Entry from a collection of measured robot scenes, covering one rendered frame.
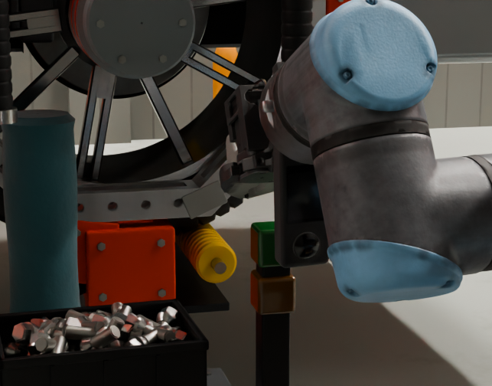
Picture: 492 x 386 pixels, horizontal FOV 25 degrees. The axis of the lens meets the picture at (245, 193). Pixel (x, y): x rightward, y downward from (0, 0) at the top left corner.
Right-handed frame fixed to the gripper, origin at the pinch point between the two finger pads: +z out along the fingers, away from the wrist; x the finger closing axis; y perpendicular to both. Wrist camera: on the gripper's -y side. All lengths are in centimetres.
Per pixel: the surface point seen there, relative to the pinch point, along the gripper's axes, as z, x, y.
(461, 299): 169, -114, 4
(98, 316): 4.0, 15.5, -10.4
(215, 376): 79, -17, -14
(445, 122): 416, -257, 123
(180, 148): 43.2, -5.8, 16.8
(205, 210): 36.3, -6.3, 6.2
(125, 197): 36.4, 4.5, 8.8
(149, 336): 1.8, 11.0, -13.2
